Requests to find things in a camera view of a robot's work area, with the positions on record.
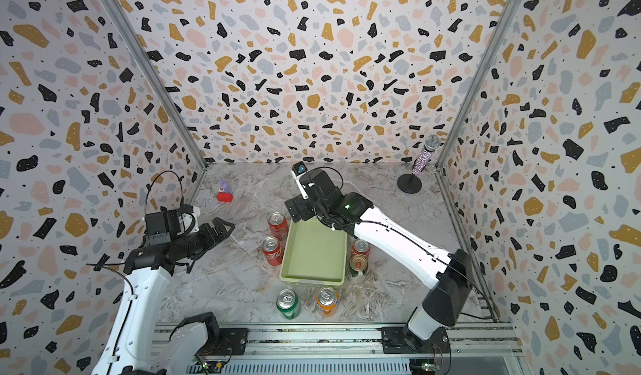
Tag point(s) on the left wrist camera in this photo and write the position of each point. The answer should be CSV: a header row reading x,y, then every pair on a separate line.
x,y
165,226

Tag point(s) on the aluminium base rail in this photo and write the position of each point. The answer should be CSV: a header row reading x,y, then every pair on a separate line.
x,y
363,348

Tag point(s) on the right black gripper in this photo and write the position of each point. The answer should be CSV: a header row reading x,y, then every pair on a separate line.
x,y
300,204

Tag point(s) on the glitter microphone on black stand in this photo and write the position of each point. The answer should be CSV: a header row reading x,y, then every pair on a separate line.
x,y
410,183

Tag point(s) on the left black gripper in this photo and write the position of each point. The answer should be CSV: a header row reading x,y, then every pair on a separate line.
x,y
211,240

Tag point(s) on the orange soda can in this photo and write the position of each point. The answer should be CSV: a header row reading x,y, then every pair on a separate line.
x,y
326,300

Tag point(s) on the small red purple toy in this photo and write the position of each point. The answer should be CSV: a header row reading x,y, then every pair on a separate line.
x,y
225,193

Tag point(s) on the light green perforated basket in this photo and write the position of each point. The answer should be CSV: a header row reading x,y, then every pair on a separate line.
x,y
314,255

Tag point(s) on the green red beer can front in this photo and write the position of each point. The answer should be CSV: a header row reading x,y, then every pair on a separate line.
x,y
357,266

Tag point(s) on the red cola can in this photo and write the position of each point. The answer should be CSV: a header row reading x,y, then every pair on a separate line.
x,y
272,250
278,225
361,248

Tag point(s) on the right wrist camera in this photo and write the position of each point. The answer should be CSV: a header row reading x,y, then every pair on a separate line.
x,y
314,184

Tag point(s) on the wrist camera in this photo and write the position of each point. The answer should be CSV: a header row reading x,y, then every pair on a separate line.
x,y
165,226
314,184

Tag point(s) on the circuit board right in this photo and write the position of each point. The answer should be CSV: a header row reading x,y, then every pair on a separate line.
x,y
425,366

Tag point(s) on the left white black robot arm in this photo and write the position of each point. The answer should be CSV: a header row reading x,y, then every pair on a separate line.
x,y
148,271

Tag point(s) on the green circuit board left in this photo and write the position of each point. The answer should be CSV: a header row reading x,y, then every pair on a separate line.
x,y
209,367

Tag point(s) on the green soda can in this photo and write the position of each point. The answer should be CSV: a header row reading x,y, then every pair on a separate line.
x,y
288,303

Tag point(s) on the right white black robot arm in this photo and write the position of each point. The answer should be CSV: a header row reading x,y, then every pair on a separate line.
x,y
446,274

